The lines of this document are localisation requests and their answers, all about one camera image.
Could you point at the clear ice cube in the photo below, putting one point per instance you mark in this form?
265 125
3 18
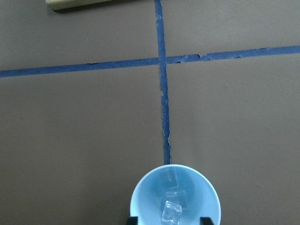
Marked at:
171 214
172 180

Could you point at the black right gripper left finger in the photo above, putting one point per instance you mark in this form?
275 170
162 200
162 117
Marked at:
132 221

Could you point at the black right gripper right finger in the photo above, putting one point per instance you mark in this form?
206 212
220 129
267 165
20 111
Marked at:
206 221

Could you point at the bamboo cutting board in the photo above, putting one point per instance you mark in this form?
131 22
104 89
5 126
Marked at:
59 5

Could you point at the light blue plastic cup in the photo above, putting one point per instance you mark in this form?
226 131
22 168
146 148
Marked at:
198 198

